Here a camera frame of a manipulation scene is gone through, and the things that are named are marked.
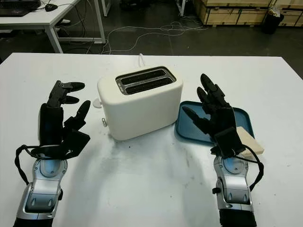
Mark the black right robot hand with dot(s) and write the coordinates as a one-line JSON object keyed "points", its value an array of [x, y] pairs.
{"points": [[223, 118]]}

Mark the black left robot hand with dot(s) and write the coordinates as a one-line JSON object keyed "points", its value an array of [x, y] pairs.
{"points": [[50, 125]]}

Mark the pale bread slice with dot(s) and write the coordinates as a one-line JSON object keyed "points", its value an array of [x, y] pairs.
{"points": [[251, 143]]}

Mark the white toaster lever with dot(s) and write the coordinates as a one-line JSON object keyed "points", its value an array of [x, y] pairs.
{"points": [[97, 103]]}

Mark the blue plastic tray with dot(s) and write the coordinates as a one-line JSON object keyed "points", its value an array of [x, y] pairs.
{"points": [[187, 127]]}

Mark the chrome toaster dial knob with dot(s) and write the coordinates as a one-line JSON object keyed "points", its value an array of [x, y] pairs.
{"points": [[104, 122]]}

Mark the cream white toaster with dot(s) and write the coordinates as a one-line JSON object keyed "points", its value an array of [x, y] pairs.
{"points": [[139, 118]]}

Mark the long wooden crate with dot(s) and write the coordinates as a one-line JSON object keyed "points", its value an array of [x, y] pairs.
{"points": [[227, 14]]}

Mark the white shoe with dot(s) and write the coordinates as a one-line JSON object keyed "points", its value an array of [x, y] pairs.
{"points": [[66, 21]]}

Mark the black trash bin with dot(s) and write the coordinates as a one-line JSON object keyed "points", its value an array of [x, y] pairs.
{"points": [[272, 23]]}

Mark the white office desk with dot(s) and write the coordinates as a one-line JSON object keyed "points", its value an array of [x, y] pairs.
{"points": [[54, 17]]}

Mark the black computer mouse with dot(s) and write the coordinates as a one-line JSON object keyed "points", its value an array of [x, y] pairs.
{"points": [[50, 7]]}

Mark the white table leg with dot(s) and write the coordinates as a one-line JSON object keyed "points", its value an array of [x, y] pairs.
{"points": [[181, 7], [107, 7]]}

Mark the black laptop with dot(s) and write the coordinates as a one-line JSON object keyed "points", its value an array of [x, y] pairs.
{"points": [[19, 8]]}

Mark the short wooden crate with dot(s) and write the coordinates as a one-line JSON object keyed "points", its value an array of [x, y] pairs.
{"points": [[292, 14]]}

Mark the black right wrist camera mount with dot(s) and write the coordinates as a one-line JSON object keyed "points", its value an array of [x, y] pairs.
{"points": [[228, 142]]}

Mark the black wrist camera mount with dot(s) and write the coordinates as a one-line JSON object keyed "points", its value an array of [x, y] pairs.
{"points": [[77, 144], [228, 142]]}

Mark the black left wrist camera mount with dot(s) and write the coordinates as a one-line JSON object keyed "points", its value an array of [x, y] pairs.
{"points": [[77, 144]]}

